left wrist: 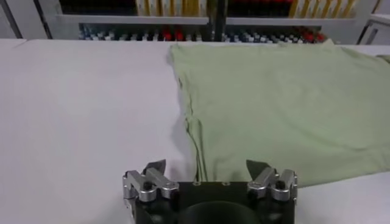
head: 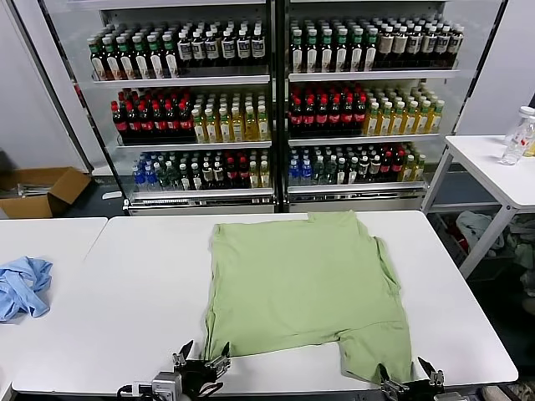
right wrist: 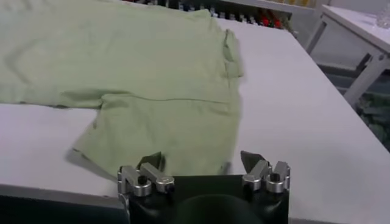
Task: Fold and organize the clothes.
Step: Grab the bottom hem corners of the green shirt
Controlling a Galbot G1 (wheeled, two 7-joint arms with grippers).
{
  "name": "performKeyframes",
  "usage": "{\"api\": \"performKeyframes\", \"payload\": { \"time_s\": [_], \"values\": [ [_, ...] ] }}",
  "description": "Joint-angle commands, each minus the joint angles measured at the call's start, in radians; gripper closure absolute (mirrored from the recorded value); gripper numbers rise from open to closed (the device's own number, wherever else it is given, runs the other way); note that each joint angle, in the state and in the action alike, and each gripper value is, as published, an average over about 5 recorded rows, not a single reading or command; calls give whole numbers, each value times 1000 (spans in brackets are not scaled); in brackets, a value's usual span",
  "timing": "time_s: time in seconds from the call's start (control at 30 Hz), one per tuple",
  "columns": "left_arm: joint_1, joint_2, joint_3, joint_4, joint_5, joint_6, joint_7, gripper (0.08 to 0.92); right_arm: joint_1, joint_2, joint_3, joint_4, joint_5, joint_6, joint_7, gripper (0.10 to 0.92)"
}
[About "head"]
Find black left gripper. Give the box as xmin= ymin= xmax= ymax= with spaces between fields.
xmin=172 ymin=338 xmax=232 ymax=397

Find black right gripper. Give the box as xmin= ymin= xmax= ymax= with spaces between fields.
xmin=377 ymin=356 xmax=449 ymax=401

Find light green printed t-shirt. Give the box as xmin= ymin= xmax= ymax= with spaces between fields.
xmin=201 ymin=211 xmax=413 ymax=386

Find glass door drinks cabinet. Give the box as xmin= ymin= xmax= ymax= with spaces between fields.
xmin=12 ymin=0 xmax=280 ymax=216
xmin=278 ymin=0 xmax=509 ymax=213

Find grey white cloth pile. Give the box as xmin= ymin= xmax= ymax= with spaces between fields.
xmin=455 ymin=211 xmax=507 ymax=251

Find white cabinet shelf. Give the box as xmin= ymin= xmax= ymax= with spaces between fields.
xmin=288 ymin=132 xmax=444 ymax=148
xmin=287 ymin=180 xmax=428 ymax=195
xmin=129 ymin=186 xmax=275 ymax=200
xmin=91 ymin=74 xmax=272 ymax=85
xmin=115 ymin=140 xmax=273 ymax=150
xmin=288 ymin=69 xmax=461 ymax=83

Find pale green cloth pile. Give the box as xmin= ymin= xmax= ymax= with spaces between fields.
xmin=507 ymin=216 xmax=535 ymax=268

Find light blue crumpled garment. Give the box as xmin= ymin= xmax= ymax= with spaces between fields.
xmin=0 ymin=255 xmax=54 ymax=323

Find white side table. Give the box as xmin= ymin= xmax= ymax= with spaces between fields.
xmin=420 ymin=134 xmax=535 ymax=280

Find brown cardboard box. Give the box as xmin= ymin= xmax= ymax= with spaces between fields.
xmin=0 ymin=166 xmax=92 ymax=220

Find grey metal rods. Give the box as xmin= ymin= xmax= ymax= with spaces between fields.
xmin=0 ymin=182 xmax=56 ymax=200

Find clear bottle white cap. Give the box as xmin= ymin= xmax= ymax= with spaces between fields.
xmin=501 ymin=105 xmax=535 ymax=165

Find clear bottle yellow liquid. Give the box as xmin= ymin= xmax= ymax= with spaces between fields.
xmin=522 ymin=116 xmax=535 ymax=158

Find beige label drink bottle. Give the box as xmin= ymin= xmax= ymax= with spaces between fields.
xmin=378 ymin=26 xmax=395 ymax=68
xmin=393 ymin=25 xmax=409 ymax=68

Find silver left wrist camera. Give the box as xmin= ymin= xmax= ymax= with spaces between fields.
xmin=150 ymin=371 xmax=183 ymax=401

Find black left camera cable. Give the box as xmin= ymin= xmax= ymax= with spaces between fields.
xmin=115 ymin=382 xmax=154 ymax=398

